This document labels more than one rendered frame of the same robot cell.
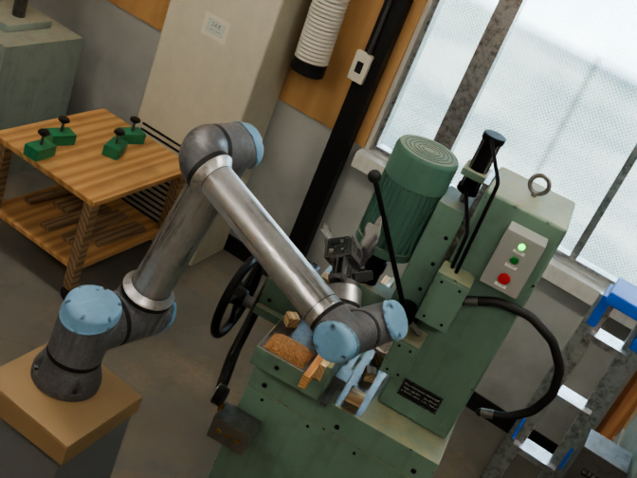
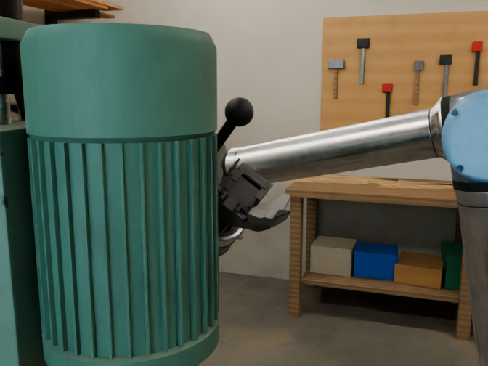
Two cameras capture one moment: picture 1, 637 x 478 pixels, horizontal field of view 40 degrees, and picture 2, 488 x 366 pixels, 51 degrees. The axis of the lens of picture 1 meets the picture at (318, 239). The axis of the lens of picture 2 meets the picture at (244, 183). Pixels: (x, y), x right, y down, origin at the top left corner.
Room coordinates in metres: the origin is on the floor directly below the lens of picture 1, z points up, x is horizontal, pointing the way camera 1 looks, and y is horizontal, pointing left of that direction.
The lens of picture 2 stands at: (2.64, -0.06, 1.45)
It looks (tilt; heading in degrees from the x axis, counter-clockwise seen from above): 10 degrees down; 180
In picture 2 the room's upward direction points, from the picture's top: straight up
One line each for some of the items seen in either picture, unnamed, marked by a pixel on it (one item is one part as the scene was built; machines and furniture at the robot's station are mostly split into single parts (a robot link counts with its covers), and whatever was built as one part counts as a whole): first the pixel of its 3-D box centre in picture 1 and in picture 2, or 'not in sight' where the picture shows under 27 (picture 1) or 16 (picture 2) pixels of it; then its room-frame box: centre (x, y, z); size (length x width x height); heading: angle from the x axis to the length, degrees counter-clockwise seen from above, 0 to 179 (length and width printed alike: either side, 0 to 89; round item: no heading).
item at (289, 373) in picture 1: (311, 316); not in sight; (2.18, -0.07, 0.87); 0.61 x 0.30 x 0.06; 169
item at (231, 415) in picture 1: (233, 428); not in sight; (1.92, 0.01, 0.58); 0.12 x 0.08 x 0.08; 79
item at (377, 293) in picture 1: (368, 297); not in sight; (2.14, -0.20, 1.03); 0.14 x 0.07 x 0.09; 79
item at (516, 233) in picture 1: (513, 260); not in sight; (1.95, -0.46, 1.40); 0.10 x 0.06 x 0.16; 79
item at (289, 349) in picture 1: (290, 346); not in sight; (1.93, -0.04, 0.91); 0.12 x 0.09 x 0.03; 79
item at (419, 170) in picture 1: (406, 199); (128, 197); (2.15, -0.18, 1.35); 0.18 x 0.18 x 0.31
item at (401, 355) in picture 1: (403, 352); not in sight; (1.96, -0.33, 1.02); 0.09 x 0.07 x 0.12; 169
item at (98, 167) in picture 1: (88, 192); not in sight; (3.24, 1.01, 0.32); 0.66 x 0.57 x 0.64; 160
